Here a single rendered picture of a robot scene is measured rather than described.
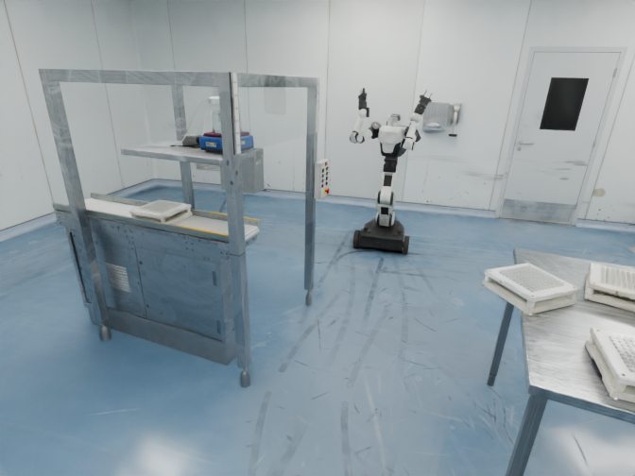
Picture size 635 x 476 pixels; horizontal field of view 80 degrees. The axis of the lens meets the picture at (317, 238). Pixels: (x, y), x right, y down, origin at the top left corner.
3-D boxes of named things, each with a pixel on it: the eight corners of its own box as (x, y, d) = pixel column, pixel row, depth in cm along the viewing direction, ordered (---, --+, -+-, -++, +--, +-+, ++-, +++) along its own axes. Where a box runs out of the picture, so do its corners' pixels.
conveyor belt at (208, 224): (259, 234, 222) (259, 227, 220) (235, 250, 200) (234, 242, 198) (89, 204, 267) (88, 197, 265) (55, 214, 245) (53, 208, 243)
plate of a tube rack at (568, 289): (579, 293, 148) (580, 288, 147) (531, 303, 140) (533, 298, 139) (527, 266, 169) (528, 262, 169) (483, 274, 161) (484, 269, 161)
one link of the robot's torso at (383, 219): (376, 217, 436) (377, 188, 399) (394, 219, 431) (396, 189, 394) (374, 228, 427) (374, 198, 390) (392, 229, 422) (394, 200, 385)
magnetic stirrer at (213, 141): (255, 148, 206) (255, 131, 202) (233, 154, 187) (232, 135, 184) (224, 145, 212) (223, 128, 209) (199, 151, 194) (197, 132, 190)
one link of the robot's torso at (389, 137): (385, 153, 427) (387, 120, 413) (413, 157, 408) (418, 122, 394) (371, 156, 405) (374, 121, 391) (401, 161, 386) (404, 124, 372)
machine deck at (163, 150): (263, 155, 209) (263, 148, 207) (223, 168, 176) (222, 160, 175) (172, 146, 229) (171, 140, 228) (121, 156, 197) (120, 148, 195)
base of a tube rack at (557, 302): (575, 304, 150) (577, 298, 149) (528, 314, 142) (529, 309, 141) (524, 276, 171) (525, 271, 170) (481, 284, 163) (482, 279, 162)
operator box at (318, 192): (329, 194, 285) (330, 159, 276) (320, 199, 271) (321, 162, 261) (321, 193, 287) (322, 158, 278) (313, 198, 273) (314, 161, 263)
